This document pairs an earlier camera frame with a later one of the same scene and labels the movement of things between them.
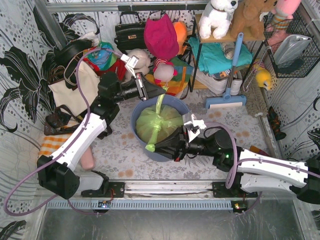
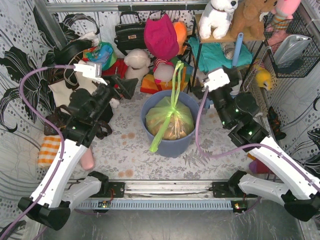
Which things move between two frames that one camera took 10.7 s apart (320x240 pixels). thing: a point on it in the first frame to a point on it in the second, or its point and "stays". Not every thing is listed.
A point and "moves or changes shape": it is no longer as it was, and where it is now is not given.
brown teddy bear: [247, 19] stays
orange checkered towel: [51, 143] stays
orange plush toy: [180, 29] stays
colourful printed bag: [105, 59] stays
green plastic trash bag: [155, 122] moves or changes shape
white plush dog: [216, 16] stays
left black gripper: [144, 89] to [116, 88]
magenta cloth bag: [160, 37] stays
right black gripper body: [182, 142] to [208, 94]
